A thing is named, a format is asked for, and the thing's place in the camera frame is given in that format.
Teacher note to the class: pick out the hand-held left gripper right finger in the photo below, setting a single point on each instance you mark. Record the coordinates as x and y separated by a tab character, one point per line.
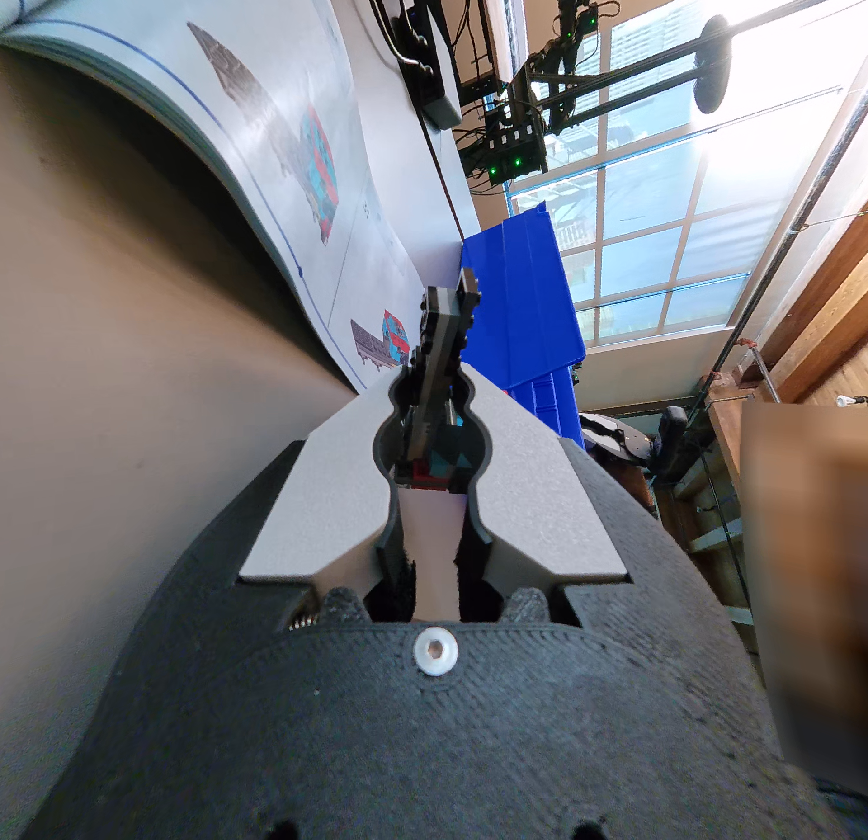
542	514

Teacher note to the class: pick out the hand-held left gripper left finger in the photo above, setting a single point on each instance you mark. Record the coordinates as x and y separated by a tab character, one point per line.
319	514

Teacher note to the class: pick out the toy brick truck model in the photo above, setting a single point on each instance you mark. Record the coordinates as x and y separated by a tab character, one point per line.
441	338

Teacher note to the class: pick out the blue plastic bin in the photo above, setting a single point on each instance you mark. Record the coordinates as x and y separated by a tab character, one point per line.
529	297

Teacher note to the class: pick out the grey desk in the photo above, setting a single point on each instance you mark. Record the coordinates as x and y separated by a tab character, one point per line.
135	446

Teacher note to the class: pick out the black office chair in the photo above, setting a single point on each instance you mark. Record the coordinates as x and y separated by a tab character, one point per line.
651	440

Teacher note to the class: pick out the thin metal rod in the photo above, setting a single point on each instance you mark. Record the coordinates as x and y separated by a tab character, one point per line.
765	375

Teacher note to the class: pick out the large grid window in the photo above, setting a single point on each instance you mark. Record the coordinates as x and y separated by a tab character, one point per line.
644	257

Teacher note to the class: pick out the black rod spot lamp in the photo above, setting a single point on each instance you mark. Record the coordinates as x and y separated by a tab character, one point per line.
845	400

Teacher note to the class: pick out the black equipment box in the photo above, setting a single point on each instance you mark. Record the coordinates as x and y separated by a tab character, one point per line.
515	141

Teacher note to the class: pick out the computer monitor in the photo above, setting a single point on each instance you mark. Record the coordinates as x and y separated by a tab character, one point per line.
505	26

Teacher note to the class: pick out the open instruction booklet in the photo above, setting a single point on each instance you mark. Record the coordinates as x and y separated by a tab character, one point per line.
135	12

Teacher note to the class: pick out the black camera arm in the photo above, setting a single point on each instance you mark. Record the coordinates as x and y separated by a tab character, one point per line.
576	19

